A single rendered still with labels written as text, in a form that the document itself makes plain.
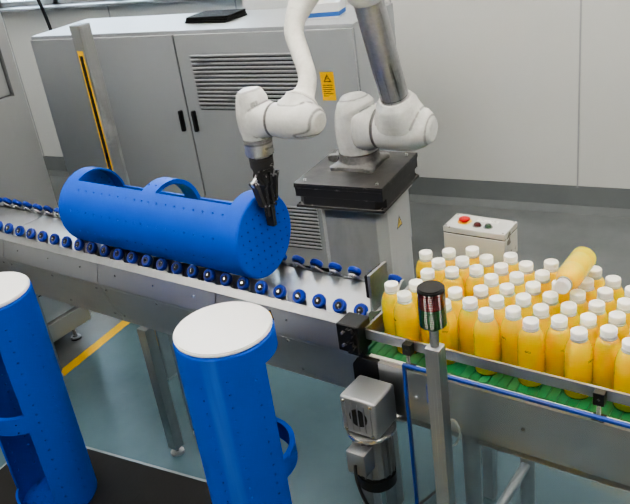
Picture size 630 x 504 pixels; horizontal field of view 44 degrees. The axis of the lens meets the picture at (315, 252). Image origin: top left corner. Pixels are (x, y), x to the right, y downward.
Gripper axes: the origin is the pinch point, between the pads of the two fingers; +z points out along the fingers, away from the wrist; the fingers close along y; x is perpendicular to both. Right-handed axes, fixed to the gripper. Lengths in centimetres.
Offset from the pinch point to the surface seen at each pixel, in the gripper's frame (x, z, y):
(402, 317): -57, 14, -19
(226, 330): -17, 12, -46
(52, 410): 61, 57, -59
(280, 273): 2.7, 23.3, 2.9
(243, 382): -27, 22, -52
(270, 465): -28, 53, -50
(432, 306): -79, -7, -41
